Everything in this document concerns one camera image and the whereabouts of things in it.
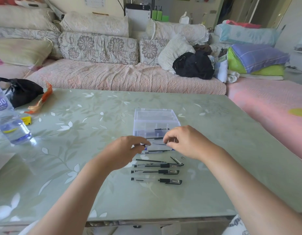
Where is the white paper bag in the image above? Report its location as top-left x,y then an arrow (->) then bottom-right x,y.
0,151 -> 16,175

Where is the white towel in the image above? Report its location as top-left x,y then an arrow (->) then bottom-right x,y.
227,70 -> 240,84

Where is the clear water bottle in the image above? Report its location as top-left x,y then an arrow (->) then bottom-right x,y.
0,85 -> 33,145

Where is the white cabinet with black frame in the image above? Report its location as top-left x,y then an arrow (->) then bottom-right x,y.
124,3 -> 152,32

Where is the person's right forearm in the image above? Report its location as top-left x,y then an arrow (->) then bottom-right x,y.
206,147 -> 302,235

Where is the clear plastic storage box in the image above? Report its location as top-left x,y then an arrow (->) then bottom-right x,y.
132,108 -> 182,154

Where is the brown garment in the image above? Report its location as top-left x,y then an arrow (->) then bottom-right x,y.
192,44 -> 213,55

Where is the person's left hand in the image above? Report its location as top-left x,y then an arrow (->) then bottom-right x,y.
99,135 -> 151,172

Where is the pale yellow pillow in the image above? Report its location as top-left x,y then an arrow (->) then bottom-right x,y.
0,38 -> 53,67

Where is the white wall calendar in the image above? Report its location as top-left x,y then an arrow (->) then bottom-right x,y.
84,0 -> 106,8

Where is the floral sofa back cushion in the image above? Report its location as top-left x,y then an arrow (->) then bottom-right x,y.
209,42 -> 231,56
0,26 -> 63,59
58,31 -> 140,65
139,38 -> 170,66

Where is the salmon pink sofa seat cover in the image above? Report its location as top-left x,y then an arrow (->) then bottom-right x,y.
226,77 -> 302,164

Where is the grey table frame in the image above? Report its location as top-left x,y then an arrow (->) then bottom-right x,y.
85,216 -> 237,235

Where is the black pen cap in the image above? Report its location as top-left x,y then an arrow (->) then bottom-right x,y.
170,156 -> 184,167

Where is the black clothing bundle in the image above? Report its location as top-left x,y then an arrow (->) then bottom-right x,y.
172,51 -> 215,80

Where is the light blue bolster pillow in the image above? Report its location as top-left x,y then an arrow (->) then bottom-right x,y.
214,23 -> 281,47

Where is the white and blue cloth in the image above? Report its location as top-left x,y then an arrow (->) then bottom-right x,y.
209,55 -> 228,84

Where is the person's right hand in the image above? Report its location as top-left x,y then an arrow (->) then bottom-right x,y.
163,125 -> 225,162

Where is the white device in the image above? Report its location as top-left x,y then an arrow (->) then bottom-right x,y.
14,0 -> 48,8

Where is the pile of black gel pens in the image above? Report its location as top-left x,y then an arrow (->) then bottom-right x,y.
131,163 -> 184,175

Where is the white textured pillow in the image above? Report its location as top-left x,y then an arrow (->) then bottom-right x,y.
157,33 -> 196,74

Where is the person's left forearm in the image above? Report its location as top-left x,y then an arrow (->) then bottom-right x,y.
28,155 -> 117,235

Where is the pale pink sofa seat cover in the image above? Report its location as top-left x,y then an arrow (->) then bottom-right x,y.
0,65 -> 35,82

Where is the cream sofa bolster cushion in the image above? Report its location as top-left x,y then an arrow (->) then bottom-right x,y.
146,19 -> 210,44
60,11 -> 129,38
0,5 -> 60,32

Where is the black plastic bag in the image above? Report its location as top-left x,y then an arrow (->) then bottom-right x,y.
0,77 -> 45,108

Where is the pink quilted sofa seat cover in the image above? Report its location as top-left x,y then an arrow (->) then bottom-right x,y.
26,58 -> 227,95

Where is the white tissue pack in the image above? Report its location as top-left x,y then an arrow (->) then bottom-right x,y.
179,11 -> 190,25

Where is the orange snack wrapper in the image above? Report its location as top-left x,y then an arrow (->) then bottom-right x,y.
24,81 -> 53,115

